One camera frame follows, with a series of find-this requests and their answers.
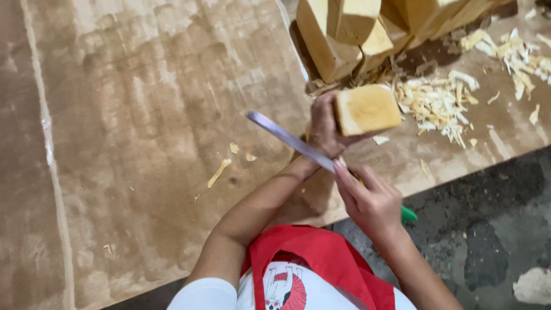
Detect green handled knife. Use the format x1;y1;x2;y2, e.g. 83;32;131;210
246;111;419;224

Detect scattered pile of pale shavings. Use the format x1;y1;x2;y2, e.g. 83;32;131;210
460;28;551;102

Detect brown paper table cover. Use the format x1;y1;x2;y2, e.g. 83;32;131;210
0;0;311;310

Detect person's left hand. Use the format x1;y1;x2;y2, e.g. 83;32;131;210
307;92;374;159

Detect white printed shirt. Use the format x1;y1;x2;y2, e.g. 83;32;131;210
166;260;418;310

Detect long pale shaving strip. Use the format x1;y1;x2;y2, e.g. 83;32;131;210
207;158;232;189

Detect large pile of pale shavings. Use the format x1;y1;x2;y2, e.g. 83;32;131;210
393;70;481;150

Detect person's right hand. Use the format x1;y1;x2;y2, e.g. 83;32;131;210
333;159;404;242

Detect white scrap on floor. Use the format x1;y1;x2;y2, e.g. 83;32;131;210
513;266;551;306

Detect red apron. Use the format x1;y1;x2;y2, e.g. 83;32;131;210
240;224;397;310

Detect pale yellow trimmed block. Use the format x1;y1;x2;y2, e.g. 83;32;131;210
334;84;403;137

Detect heap of pale yellow blocks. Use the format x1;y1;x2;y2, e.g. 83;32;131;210
296;0;517;84

